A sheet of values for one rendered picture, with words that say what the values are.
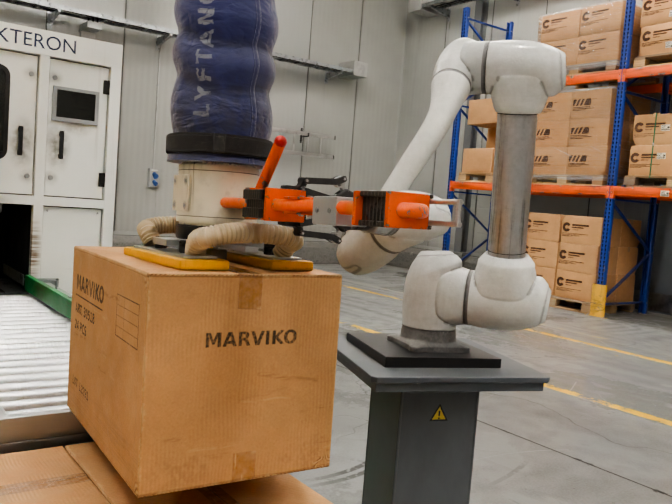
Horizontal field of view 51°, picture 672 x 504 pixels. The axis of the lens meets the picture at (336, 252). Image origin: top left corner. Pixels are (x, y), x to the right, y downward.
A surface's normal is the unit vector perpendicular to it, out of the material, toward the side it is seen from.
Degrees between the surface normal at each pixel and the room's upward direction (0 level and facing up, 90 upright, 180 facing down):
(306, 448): 89
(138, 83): 90
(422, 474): 90
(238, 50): 67
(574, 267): 93
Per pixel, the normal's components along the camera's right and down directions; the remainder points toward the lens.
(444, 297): -0.26, 0.05
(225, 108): 0.26, -0.13
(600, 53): -0.80, -0.02
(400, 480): 0.28, 0.09
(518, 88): -0.28, 0.32
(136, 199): 0.59, 0.11
